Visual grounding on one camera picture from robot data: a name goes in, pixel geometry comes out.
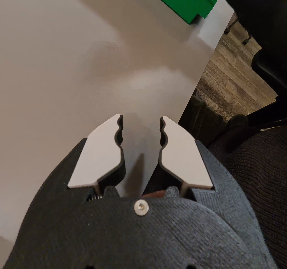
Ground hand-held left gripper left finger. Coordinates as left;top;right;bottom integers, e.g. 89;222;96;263
67;114;126;194

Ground person's black sweater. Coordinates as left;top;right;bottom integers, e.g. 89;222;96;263
207;126;287;269

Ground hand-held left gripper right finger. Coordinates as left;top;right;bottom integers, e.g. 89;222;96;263
158;116;214;198

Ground person's dark green pants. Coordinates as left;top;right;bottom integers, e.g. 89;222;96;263
178;90;249;148

